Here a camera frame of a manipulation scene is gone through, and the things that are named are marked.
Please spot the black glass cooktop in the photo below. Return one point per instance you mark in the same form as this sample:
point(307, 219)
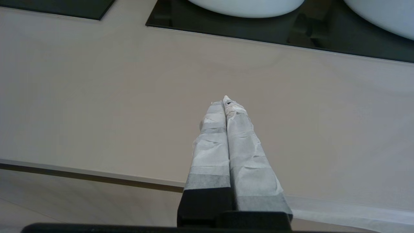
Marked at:
point(226, 29)
point(64, 8)

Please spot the white pot steel interior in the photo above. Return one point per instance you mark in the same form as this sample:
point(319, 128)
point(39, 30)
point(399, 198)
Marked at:
point(385, 16)
point(249, 8)

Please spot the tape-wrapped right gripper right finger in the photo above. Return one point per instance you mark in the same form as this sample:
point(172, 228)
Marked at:
point(250, 168)

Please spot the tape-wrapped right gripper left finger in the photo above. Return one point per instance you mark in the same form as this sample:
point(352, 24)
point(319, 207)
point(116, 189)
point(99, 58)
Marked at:
point(210, 161)

